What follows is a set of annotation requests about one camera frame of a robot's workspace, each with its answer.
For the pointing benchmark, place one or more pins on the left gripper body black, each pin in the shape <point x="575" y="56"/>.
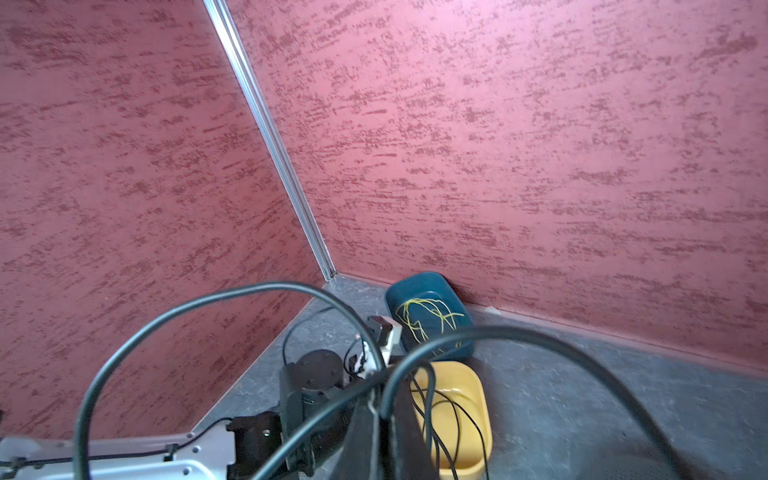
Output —
<point x="306" y="385"/>

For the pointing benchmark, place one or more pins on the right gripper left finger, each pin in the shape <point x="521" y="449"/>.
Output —
<point x="359" y="457"/>

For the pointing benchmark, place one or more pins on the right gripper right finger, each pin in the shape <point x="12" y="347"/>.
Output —
<point x="405" y="452"/>

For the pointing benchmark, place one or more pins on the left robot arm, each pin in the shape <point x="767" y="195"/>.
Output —
<point x="230" y="448"/>

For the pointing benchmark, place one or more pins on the yellow plastic tray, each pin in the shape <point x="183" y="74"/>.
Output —
<point x="454" y="400"/>

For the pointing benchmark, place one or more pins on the teal plastic tray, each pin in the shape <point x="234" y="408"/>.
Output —
<point x="427" y="307"/>

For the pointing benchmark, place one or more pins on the left corner aluminium profile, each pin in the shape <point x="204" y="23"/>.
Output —
<point x="235" y="50"/>

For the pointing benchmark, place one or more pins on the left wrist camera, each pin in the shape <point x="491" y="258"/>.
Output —
<point x="387" y="334"/>

